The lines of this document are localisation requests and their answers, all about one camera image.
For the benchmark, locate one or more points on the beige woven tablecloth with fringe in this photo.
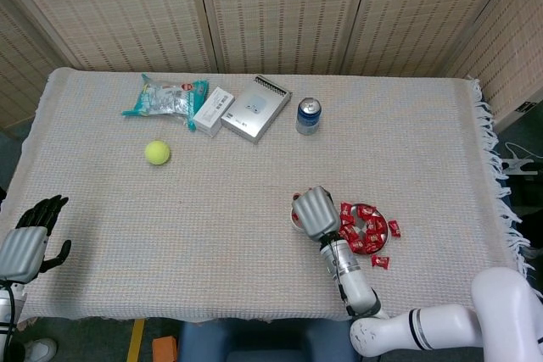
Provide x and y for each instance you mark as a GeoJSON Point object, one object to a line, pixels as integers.
{"type": "Point", "coordinates": [212, 192]}

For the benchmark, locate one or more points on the round steel plate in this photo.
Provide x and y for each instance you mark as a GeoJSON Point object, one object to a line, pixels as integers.
{"type": "Point", "coordinates": [360, 224]}

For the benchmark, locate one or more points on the white paper cup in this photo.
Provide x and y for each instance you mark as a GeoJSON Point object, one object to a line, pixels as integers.
{"type": "Point", "coordinates": [298, 229]}

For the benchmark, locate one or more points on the blue chair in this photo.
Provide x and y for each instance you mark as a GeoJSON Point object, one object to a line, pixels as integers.
{"type": "Point", "coordinates": [263, 341]}

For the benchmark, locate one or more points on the grey boxed spiral notebook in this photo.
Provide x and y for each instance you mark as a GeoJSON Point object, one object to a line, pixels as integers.
{"type": "Point", "coordinates": [252, 109]}

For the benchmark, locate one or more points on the blue drink can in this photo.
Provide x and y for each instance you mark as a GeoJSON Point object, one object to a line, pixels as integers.
{"type": "Point", "coordinates": [308, 118]}

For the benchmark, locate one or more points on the teal clear plastic snack bag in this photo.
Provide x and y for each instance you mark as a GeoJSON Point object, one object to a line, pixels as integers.
{"type": "Point", "coordinates": [163, 99]}

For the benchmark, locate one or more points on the orange block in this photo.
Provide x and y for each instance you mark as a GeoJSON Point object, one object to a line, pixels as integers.
{"type": "Point", "coordinates": [164, 349]}

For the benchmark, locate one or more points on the white shoe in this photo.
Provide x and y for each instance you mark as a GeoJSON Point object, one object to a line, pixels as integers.
{"type": "Point", "coordinates": [42, 350]}

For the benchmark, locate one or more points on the yellow tennis ball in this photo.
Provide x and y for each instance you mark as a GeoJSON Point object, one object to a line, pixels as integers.
{"type": "Point", "coordinates": [158, 152]}

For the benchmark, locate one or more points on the small white carton box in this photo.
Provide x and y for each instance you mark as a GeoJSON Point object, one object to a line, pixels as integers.
{"type": "Point", "coordinates": [212, 113]}

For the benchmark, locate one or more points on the woven folding screen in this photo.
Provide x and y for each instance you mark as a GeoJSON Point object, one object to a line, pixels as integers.
{"type": "Point", "coordinates": [275, 6]}

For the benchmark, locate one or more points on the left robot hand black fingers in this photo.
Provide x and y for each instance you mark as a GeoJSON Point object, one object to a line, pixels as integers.
{"type": "Point", "coordinates": [21, 254]}

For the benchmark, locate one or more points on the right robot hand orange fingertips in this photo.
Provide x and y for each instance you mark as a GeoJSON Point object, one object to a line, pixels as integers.
{"type": "Point", "coordinates": [316, 213]}

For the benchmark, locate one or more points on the left robot arm silver white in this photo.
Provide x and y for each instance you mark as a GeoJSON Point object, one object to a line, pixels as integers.
{"type": "Point", "coordinates": [6, 315]}

